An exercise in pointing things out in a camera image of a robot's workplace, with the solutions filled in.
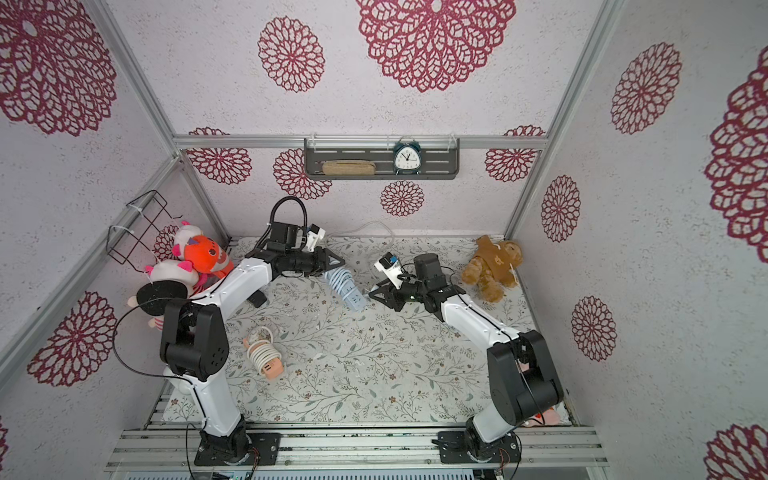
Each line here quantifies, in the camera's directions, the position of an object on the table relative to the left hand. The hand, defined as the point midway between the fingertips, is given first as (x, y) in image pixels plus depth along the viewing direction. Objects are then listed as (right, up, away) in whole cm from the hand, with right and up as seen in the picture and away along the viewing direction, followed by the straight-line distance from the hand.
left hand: (341, 264), depth 89 cm
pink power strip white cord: (-21, -25, -5) cm, 33 cm away
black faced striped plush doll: (-47, -4, -7) cm, 48 cm away
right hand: (+11, -6, -5) cm, 13 cm away
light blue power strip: (+1, -5, -5) cm, 7 cm away
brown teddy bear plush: (+50, -1, +13) cm, 52 cm away
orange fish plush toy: (-40, +1, 0) cm, 40 cm away
